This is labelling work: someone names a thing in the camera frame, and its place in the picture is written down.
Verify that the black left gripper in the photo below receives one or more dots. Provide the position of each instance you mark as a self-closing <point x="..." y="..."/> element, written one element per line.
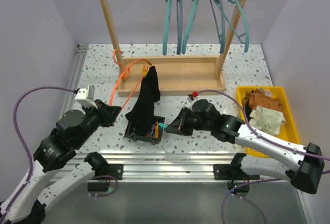
<point x="109" y="113"/>

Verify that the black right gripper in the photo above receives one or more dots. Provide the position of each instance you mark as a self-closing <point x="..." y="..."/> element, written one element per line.
<point x="179" y="124"/>

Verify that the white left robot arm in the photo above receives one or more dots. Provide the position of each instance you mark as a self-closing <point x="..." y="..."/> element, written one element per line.
<point x="34" y="195"/>

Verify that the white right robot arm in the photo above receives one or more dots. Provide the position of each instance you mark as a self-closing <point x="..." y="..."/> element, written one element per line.
<point x="300" y="165"/>

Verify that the grey-blue hanger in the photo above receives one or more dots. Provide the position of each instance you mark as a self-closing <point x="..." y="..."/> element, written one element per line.
<point x="179" y="18"/>

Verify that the black clip box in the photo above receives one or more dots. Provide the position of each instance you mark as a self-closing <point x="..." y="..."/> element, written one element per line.
<point x="136" y="132"/>

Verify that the orange clothespin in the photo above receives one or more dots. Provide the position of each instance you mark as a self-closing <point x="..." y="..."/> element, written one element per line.
<point x="156" y="130"/>

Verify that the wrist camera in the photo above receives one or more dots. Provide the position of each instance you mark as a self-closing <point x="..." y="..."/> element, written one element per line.
<point x="85" y="97"/>
<point x="192" y="98"/>

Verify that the black underwear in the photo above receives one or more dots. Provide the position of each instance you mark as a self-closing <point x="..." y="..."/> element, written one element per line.
<point x="143" y="110"/>
<point x="247" y="108"/>

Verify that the pale green underwear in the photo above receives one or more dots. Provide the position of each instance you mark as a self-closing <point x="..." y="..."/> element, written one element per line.
<point x="267" y="120"/>

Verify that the brown underwear in bin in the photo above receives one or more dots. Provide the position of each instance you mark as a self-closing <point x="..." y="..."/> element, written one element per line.
<point x="258" y="98"/>

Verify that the wooden clothes rack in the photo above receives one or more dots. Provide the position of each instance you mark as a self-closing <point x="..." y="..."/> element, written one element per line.
<point x="178" y="74"/>

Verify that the black underwear in bin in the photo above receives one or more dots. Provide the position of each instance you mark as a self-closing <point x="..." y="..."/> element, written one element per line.
<point x="247" y="108"/>

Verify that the yellow plastic bin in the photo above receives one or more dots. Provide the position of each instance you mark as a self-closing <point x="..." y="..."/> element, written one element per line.
<point x="288" y="131"/>

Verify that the teal hanger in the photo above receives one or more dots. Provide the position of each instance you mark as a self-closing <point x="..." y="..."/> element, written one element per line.
<point x="166" y="27"/>
<point x="218" y="16"/>
<point x="189" y="26"/>
<point x="236" y="26"/>

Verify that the yellow clothespin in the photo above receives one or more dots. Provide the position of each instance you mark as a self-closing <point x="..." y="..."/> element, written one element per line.
<point x="145" y="70"/>

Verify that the teal clothespin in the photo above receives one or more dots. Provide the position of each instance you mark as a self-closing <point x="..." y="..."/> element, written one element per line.
<point x="162" y="125"/>

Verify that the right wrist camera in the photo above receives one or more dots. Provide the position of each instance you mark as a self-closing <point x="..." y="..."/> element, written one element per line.
<point x="192" y="98"/>

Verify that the orange hanger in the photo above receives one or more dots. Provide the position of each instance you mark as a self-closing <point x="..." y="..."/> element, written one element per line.
<point x="124" y="75"/>

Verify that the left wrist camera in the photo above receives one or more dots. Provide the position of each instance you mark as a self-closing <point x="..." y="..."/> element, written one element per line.
<point x="85" y="97"/>

